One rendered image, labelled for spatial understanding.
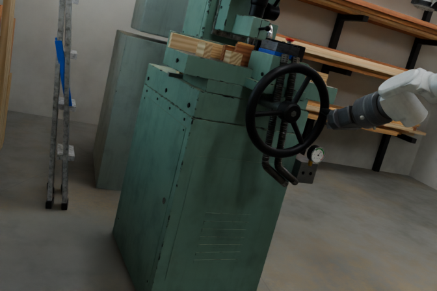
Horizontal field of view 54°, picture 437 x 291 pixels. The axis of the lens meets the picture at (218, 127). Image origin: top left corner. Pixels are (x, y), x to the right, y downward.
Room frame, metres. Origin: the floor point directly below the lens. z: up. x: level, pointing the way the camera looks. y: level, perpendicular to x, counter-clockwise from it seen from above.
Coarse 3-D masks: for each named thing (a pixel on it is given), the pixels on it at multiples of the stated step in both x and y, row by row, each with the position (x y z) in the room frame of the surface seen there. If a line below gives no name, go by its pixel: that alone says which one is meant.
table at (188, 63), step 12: (168, 48) 1.44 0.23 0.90; (168, 60) 1.42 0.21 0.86; (180, 60) 1.32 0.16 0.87; (192, 60) 1.29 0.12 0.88; (204, 60) 1.31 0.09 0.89; (216, 60) 1.33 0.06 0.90; (192, 72) 1.29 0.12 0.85; (204, 72) 1.31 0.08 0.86; (216, 72) 1.33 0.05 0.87; (228, 72) 1.35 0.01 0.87; (240, 72) 1.37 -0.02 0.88; (240, 84) 1.38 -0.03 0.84; (252, 84) 1.33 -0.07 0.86; (312, 84) 1.51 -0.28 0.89; (312, 96) 1.52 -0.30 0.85
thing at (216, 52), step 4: (212, 48) 1.49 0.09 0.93; (216, 48) 1.49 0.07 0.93; (220, 48) 1.50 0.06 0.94; (212, 52) 1.49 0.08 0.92; (216, 52) 1.49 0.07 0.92; (220, 52) 1.50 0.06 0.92; (212, 56) 1.49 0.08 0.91; (216, 56) 1.50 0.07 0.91; (320, 72) 1.71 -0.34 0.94; (324, 76) 1.73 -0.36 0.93; (324, 80) 1.73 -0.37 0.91
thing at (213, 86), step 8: (184, 80) 1.49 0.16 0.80; (192, 80) 1.42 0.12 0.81; (200, 80) 1.37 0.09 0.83; (208, 80) 1.32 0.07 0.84; (200, 88) 1.36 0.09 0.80; (208, 88) 1.32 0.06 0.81; (216, 88) 1.34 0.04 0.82; (224, 88) 1.35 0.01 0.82; (232, 88) 1.36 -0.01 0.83; (240, 88) 1.38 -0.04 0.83; (248, 88) 1.39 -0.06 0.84; (232, 96) 1.37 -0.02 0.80; (240, 96) 1.38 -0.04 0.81; (248, 96) 1.39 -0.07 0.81; (272, 96) 1.44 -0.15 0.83; (304, 104) 1.50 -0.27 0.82
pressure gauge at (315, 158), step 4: (312, 148) 1.48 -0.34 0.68; (316, 148) 1.47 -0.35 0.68; (320, 148) 1.48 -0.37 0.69; (308, 152) 1.48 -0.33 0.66; (312, 152) 1.47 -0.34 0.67; (316, 152) 1.48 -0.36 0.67; (324, 152) 1.49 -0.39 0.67; (308, 156) 1.48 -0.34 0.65; (312, 156) 1.47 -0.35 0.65; (316, 156) 1.48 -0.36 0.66; (320, 156) 1.49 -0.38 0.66; (324, 156) 1.49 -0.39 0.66; (312, 160) 1.47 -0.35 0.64; (316, 160) 1.48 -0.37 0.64; (320, 160) 1.49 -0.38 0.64; (308, 164) 1.50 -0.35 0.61
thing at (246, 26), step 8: (240, 16) 1.59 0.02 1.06; (248, 16) 1.53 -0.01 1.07; (240, 24) 1.57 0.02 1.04; (248, 24) 1.52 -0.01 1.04; (256, 24) 1.51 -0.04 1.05; (264, 24) 1.52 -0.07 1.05; (232, 32) 1.61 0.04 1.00; (240, 32) 1.56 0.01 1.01; (248, 32) 1.51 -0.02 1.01; (256, 32) 1.51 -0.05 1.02; (264, 32) 1.53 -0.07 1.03; (248, 40) 1.55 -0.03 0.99
